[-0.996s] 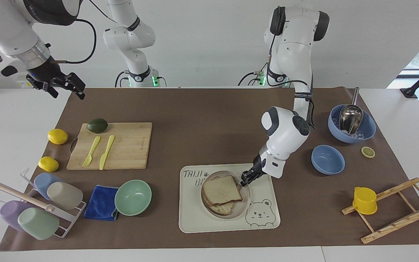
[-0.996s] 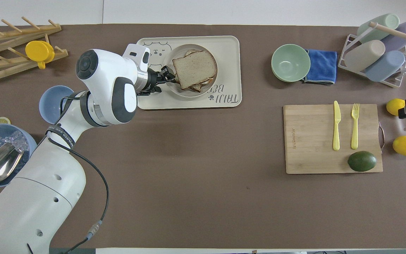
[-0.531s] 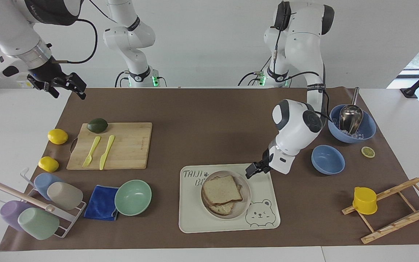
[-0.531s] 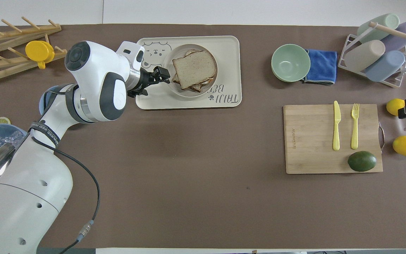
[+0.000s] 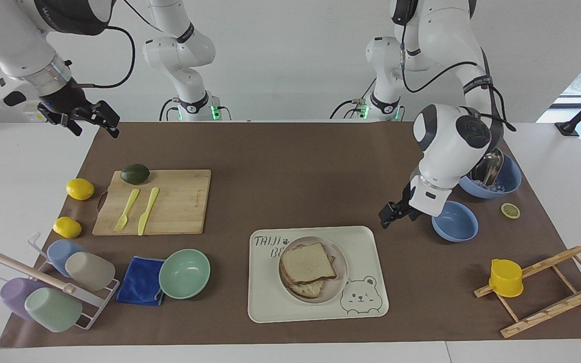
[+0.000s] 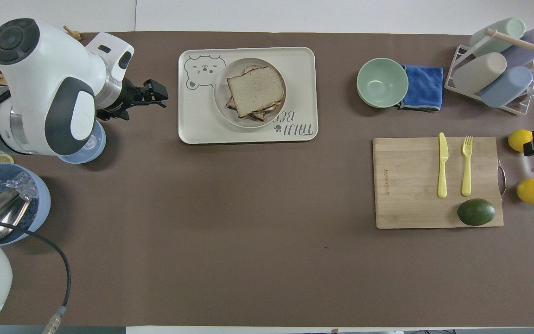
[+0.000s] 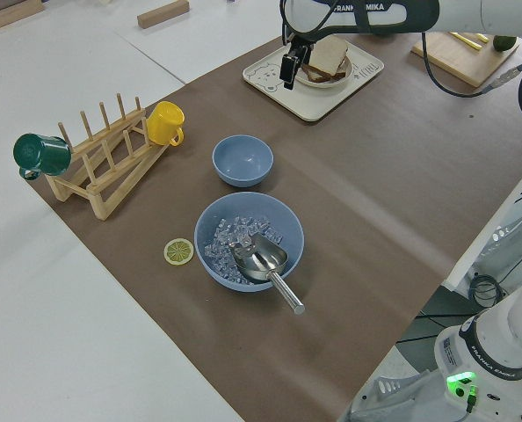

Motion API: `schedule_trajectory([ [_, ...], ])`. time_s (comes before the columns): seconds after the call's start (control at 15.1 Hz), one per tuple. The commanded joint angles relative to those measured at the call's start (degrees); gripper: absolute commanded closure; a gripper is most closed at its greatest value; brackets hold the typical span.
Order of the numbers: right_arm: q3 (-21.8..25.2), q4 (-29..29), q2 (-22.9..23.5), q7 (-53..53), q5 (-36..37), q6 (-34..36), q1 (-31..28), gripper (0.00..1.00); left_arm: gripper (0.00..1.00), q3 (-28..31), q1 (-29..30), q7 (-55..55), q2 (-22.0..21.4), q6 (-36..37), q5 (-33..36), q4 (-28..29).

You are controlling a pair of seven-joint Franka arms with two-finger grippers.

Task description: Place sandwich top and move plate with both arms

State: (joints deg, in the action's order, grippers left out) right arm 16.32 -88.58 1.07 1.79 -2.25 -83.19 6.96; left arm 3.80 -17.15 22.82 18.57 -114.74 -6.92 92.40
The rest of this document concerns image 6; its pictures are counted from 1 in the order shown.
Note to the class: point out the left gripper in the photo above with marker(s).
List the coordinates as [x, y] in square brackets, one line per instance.
[129, 98]

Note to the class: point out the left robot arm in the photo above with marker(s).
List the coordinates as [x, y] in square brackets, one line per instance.
[44, 65]

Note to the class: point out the translucent white plate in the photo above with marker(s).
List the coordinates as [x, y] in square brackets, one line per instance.
[220, 95]

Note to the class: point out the sandwich top bread slice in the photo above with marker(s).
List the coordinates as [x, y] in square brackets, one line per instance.
[255, 90]

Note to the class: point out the sandwich bottom with filling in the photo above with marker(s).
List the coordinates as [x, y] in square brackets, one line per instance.
[260, 115]

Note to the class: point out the cream tray with bear print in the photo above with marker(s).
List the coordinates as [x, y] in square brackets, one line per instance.
[200, 118]

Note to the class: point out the blue cup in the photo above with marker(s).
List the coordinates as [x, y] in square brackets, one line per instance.
[507, 87]

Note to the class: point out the yellow plastic fork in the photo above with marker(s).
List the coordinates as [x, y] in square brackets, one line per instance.
[467, 171]

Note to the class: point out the light blue translucent bowl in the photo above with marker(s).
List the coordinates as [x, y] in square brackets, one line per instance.
[92, 149]

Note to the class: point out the avocado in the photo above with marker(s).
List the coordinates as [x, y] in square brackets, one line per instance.
[476, 212]

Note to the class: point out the beige cup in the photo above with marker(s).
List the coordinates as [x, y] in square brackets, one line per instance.
[478, 73]

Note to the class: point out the purple cup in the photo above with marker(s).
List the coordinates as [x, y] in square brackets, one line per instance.
[533, 41]

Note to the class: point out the wooden rod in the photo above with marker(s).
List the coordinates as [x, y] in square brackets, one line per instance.
[522, 42]

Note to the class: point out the yellow plastic knife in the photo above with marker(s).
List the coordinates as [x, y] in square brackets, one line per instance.
[442, 167]

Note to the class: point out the green cup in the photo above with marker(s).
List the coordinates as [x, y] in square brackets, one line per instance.
[503, 28]

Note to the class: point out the blue cloth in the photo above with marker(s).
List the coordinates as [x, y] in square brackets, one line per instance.
[425, 87]

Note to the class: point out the bamboo cutting board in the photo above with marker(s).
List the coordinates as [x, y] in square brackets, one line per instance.
[408, 185]

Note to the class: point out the blue ice bucket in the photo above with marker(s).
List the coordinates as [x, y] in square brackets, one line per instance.
[40, 204]

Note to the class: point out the ice cubes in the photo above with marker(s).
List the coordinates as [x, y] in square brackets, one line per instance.
[19, 184]

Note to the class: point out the lemon slice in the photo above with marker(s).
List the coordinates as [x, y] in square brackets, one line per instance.
[3, 159]

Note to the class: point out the green bowl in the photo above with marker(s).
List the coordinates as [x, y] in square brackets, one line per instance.
[382, 83]

